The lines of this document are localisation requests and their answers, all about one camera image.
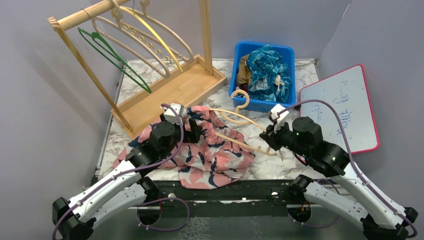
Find yellow hanger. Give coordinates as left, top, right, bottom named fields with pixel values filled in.
left=119, top=6, right=183, bottom=73

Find mustard brown shorts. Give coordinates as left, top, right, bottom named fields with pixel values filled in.
left=236, top=54, right=252, bottom=86

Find teal patterned shorts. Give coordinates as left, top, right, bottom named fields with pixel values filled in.
left=245, top=44, right=293, bottom=104

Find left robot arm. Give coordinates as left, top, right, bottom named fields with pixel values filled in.
left=51, top=118, right=202, bottom=240

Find green hanger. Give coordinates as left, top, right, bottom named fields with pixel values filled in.
left=77, top=27, right=152, bottom=94

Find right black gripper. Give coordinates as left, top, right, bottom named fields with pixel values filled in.
left=260, top=117, right=312, bottom=159

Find pink floral shorts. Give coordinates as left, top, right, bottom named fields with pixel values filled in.
left=113, top=105, right=255, bottom=190

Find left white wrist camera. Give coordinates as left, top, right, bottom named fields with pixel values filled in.
left=160, top=103, right=185, bottom=125

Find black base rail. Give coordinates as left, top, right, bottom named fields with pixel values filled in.
left=91, top=177, right=357, bottom=220

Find wooden clothes rack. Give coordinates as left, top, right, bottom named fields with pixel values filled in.
left=48, top=0, right=226, bottom=137

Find blue plastic bin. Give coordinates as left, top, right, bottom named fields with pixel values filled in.
left=228, top=41, right=296, bottom=114

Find comic print shorts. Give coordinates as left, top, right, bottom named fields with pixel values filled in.
left=235, top=83, right=249, bottom=98

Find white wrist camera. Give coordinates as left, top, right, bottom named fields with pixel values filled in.
left=160, top=103, right=185, bottom=125
left=268, top=103, right=289, bottom=133

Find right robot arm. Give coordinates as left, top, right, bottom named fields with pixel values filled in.
left=259, top=117, right=418, bottom=240

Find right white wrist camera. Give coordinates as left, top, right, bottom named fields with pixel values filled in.
left=268, top=103, right=289, bottom=133

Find pink framed whiteboard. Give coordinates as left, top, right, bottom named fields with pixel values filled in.
left=299, top=64, right=380, bottom=154

